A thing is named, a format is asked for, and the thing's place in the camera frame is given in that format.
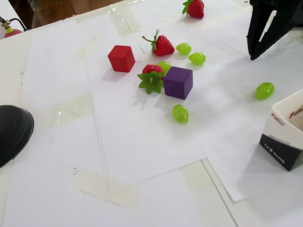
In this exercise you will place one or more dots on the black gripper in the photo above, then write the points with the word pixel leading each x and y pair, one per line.
pixel 260 14

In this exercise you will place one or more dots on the red strawberry short stem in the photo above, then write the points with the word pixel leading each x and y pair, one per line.
pixel 196 8

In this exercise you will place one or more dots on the red strawberry long stem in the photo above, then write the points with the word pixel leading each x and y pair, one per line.
pixel 163 46

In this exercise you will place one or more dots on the purple cube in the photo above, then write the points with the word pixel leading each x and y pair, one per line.
pixel 177 82

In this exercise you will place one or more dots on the red strawberry wide leaves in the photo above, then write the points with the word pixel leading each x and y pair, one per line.
pixel 151 80

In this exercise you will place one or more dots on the white and black cardboard box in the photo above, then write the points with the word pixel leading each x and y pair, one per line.
pixel 279 132

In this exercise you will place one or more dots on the green grape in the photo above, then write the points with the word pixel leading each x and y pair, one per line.
pixel 165 65
pixel 197 58
pixel 180 114
pixel 184 48
pixel 264 91

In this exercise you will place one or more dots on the red cube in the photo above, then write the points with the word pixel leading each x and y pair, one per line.
pixel 120 59

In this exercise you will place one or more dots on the red fire extinguisher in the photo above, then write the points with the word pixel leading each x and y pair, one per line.
pixel 11 32

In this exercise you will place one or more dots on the black round object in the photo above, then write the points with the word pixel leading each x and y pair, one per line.
pixel 11 132

